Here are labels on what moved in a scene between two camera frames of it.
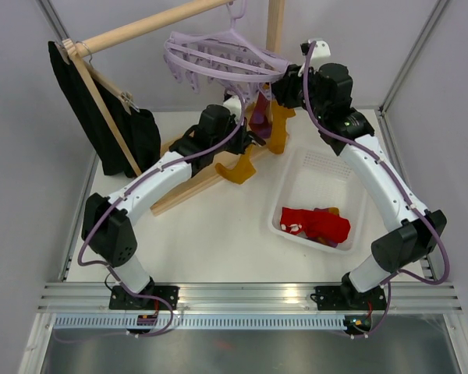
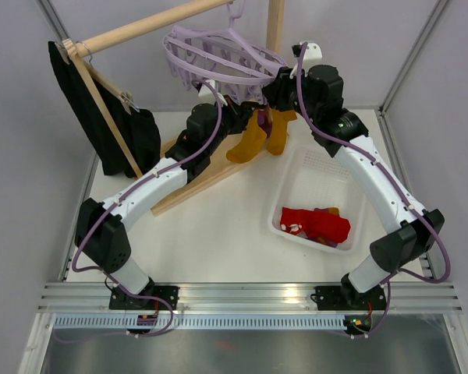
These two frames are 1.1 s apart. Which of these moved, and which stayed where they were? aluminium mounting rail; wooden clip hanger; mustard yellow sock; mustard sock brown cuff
Moved: mustard yellow sock
Stayed: mustard sock brown cuff; wooden clip hanger; aluminium mounting rail
